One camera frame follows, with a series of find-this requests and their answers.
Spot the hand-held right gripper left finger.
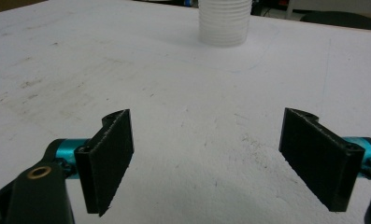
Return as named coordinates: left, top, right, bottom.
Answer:
left=43, top=108, right=135, bottom=217

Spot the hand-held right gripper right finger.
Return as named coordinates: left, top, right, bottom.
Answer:
left=278, top=107, right=371, bottom=213

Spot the black round chair seat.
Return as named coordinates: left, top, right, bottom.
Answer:
left=299, top=10, right=371, bottom=32

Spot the clear ribbed plastic cup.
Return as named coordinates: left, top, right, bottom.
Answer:
left=197, top=0, right=253, bottom=48

